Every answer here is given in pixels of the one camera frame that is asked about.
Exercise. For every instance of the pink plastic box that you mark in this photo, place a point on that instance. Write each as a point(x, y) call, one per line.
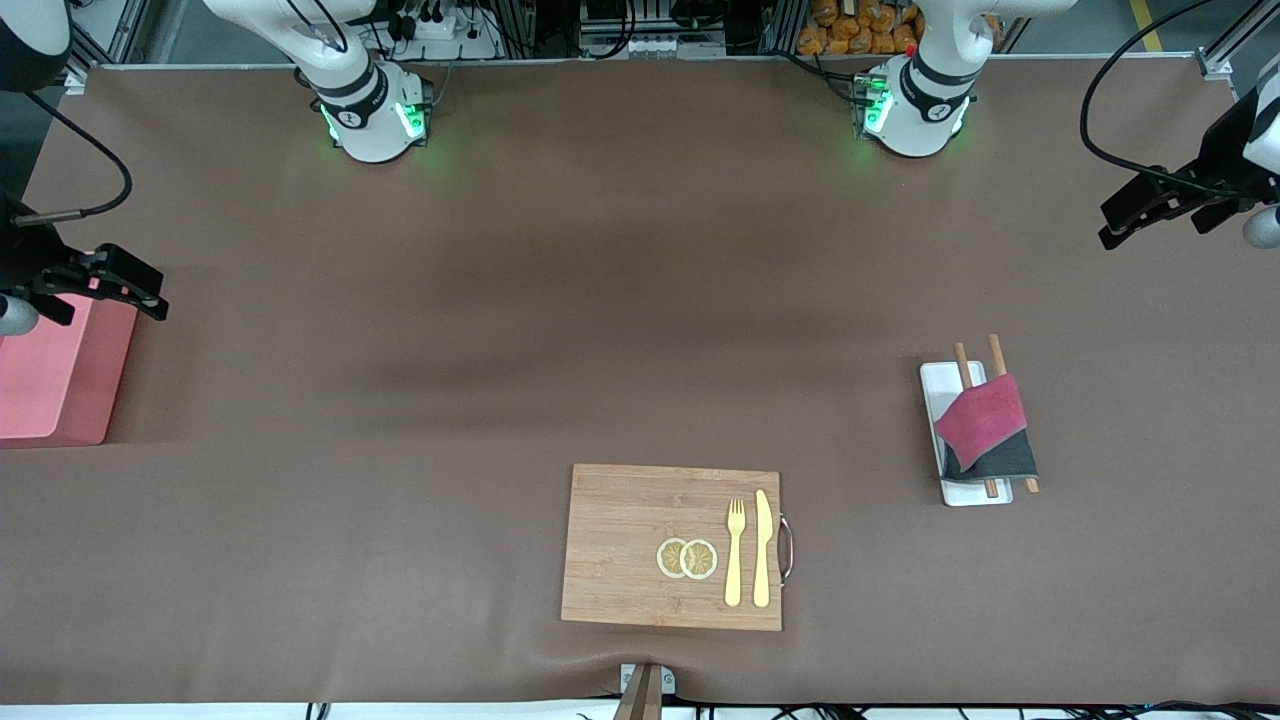
point(50, 390)

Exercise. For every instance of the white power strip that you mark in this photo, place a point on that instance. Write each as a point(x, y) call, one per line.
point(450, 40)

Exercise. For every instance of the brown bar under bracket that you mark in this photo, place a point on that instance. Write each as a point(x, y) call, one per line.
point(640, 700)

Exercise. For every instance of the brown wooden chopstick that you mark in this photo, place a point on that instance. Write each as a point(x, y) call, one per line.
point(962, 365)
point(997, 355)

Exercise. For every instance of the orange snack pile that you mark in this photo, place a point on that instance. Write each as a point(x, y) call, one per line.
point(850, 30)

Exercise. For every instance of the aluminium frame post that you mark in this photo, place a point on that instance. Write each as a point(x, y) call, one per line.
point(1213, 65)
point(77, 82)

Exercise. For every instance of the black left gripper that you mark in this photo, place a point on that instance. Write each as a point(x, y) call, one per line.
point(1222, 156)

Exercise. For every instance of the yellow knife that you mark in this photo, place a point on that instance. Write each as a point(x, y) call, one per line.
point(762, 550)

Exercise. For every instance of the bamboo cutting board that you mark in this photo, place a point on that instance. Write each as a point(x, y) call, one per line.
point(620, 540)

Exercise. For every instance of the yellow fork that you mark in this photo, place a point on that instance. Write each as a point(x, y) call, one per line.
point(735, 570)

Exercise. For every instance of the white socket bar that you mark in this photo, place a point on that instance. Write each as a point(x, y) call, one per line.
point(650, 47)

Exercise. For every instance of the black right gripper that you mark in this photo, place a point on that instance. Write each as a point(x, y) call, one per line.
point(22, 262)

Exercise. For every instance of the grey metal table bracket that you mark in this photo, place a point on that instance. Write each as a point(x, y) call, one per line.
point(668, 680)

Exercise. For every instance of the lemon slice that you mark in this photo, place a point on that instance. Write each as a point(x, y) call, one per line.
point(668, 558)
point(700, 559)

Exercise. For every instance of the white rectangular tray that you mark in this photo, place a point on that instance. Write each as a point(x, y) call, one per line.
point(935, 385)

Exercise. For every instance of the red and grey cloth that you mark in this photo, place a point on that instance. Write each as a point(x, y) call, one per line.
point(985, 415)

